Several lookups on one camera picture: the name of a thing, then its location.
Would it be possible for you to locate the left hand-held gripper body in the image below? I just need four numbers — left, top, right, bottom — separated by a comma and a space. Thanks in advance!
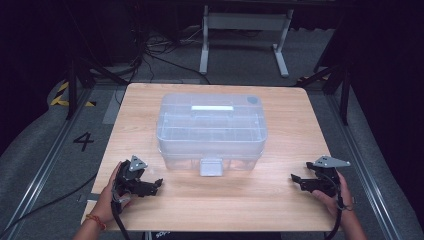
114, 155, 153, 198

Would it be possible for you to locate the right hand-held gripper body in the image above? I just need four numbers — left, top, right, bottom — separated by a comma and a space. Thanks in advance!
306, 155, 351, 198

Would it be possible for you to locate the clear plastic storage box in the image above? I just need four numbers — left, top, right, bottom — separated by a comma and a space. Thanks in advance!
156, 92, 268, 177

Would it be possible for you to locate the person's right hand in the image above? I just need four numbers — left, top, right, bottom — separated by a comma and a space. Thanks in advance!
312, 169, 354, 219

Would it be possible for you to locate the person's left hand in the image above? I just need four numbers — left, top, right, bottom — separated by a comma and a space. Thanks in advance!
89, 161, 133, 225

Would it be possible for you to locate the black tripod stand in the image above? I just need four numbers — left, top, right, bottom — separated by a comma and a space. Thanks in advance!
296, 63, 352, 126
64, 56, 129, 121

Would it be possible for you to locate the grey metal stand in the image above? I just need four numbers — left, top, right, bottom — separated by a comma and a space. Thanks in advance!
199, 4, 294, 78

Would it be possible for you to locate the right hand-held gripper cable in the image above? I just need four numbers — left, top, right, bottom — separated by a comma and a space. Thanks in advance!
328, 173, 345, 240

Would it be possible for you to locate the hand-held gripper cable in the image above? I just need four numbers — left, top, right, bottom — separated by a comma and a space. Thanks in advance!
110, 191, 133, 240
328, 173, 345, 240

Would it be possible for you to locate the metal floor rail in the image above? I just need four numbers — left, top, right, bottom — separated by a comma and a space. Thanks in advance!
0, 87, 95, 240
324, 93, 407, 240

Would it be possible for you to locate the left hand-held gripper cable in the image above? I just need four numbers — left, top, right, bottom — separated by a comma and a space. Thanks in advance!
110, 191, 133, 240

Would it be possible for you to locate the red beaded bracelet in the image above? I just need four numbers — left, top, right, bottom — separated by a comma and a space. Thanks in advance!
85, 213, 108, 231

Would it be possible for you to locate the black floor cable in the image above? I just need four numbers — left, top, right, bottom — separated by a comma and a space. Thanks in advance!
0, 172, 98, 234

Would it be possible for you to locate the bundle of black floor cables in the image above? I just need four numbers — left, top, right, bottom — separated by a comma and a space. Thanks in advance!
131, 28, 212, 85

